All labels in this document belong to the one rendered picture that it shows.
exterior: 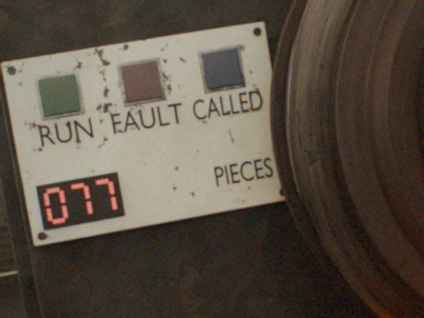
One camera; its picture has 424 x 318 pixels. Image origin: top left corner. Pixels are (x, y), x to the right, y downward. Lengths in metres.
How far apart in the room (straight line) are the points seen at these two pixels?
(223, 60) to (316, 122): 0.15
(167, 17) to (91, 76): 0.10
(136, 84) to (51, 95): 0.08
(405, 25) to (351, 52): 0.05
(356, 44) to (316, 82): 0.04
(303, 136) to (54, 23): 0.28
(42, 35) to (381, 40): 0.33
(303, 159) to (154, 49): 0.20
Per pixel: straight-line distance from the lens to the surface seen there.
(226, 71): 0.72
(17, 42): 0.75
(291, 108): 0.60
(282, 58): 0.67
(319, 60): 0.61
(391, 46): 0.59
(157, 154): 0.72
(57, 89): 0.71
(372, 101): 0.59
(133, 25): 0.74
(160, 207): 0.72
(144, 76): 0.71
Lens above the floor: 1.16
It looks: 4 degrees down
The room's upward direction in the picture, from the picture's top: 9 degrees counter-clockwise
